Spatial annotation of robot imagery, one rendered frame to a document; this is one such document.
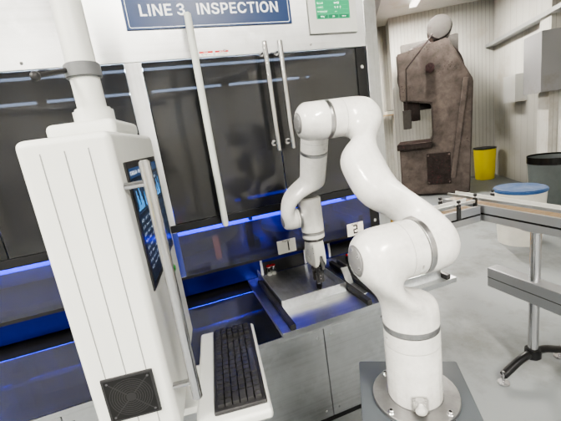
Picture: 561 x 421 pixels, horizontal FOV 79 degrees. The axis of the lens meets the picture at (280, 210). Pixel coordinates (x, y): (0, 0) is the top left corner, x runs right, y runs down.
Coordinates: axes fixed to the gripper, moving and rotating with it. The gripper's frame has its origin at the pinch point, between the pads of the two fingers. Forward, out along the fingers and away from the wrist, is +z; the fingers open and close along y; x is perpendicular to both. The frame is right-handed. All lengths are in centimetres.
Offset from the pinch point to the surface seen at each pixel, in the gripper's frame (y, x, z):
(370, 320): -19, 33, 40
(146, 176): 36, -51, -51
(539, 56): -251, 478, -107
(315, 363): -19, 1, 53
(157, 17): -20, -39, -100
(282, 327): 17.1, -21.8, 5.9
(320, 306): 11.8, -5.7, 5.9
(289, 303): 6.5, -15.2, 4.2
